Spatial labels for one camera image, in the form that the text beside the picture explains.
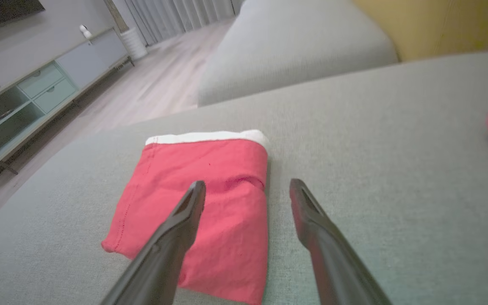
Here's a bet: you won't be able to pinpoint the white TV console cabinet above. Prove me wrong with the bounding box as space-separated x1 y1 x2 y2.
0 27 135 200

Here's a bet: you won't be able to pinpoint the grey pleated curtain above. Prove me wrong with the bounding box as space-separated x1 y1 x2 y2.
123 0 244 46

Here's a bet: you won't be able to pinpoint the white ribbed cylindrical appliance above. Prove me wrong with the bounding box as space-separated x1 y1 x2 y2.
119 28 148 61

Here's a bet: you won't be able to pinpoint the yellow sofa backrest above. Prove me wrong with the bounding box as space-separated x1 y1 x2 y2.
351 0 488 62

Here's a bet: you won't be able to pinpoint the grey fabric sofa chaise seat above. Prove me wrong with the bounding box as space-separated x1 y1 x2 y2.
0 51 488 305

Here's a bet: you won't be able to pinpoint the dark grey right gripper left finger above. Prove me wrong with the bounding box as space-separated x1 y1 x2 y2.
100 180 207 305

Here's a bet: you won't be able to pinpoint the red shorts with white stripes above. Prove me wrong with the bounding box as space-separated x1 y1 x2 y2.
101 130 271 305

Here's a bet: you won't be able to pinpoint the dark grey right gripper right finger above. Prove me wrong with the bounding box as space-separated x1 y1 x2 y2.
289 178 393 305

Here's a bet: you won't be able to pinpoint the grey fabric sofa seat cushion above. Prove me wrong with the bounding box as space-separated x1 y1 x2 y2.
197 0 399 107

